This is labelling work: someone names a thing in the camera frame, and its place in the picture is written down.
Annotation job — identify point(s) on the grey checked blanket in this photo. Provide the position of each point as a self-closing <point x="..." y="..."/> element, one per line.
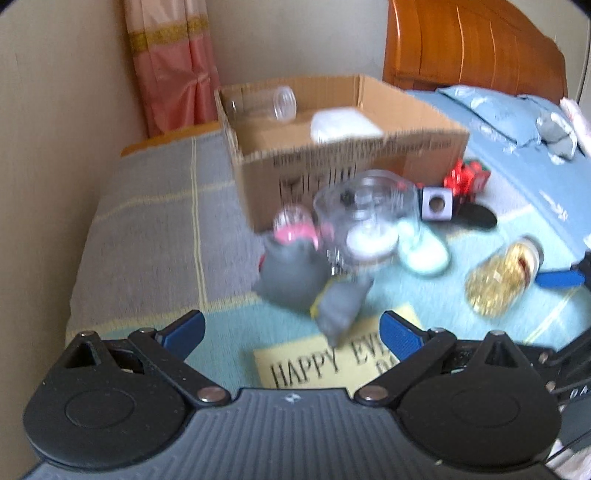
<point x="152" y="221"/>

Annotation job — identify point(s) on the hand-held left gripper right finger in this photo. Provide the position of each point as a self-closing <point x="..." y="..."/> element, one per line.
<point x="401" y="339"/>

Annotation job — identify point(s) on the blue floral pillow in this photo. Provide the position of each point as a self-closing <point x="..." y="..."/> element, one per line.
<point x="494" y="110"/>

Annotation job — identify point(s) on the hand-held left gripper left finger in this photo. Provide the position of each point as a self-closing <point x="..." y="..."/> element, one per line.
<point x="184" y="330"/>

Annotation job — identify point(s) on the gold-toned glass jar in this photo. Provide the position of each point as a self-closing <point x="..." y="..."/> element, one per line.
<point x="498" y="277"/>

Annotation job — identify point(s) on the orange wooden headboard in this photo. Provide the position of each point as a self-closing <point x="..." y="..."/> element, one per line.
<point x="461" y="41"/>

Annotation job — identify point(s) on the clear glass dome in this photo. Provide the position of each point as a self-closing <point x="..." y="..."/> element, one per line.
<point x="369" y="212"/>

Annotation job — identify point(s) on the clear plastic jar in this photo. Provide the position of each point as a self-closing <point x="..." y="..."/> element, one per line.
<point x="272" y="104"/>

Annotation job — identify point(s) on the blue floral bed sheet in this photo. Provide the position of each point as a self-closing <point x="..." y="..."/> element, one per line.
<point x="531" y="184"/>

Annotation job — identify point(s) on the purple white cube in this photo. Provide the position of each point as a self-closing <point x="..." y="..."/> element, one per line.
<point x="436" y="204"/>

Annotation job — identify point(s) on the teal mat with yellow label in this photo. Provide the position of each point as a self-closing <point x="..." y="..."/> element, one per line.
<point x="240" y="332"/>

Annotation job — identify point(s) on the pink curtain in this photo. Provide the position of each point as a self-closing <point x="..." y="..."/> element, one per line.
<point x="175" y="69"/>

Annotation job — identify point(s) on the white mint round item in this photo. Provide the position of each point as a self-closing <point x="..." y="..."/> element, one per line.
<point x="427" y="256"/>

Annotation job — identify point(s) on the wooden bed side rail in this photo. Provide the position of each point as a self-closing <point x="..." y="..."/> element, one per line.
<point x="171" y="137"/>

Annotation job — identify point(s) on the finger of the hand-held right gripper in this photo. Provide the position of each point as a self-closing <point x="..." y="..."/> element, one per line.
<point x="558" y="279"/>

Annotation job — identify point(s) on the cardboard box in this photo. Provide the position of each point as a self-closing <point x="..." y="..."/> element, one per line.
<point x="351" y="161"/>

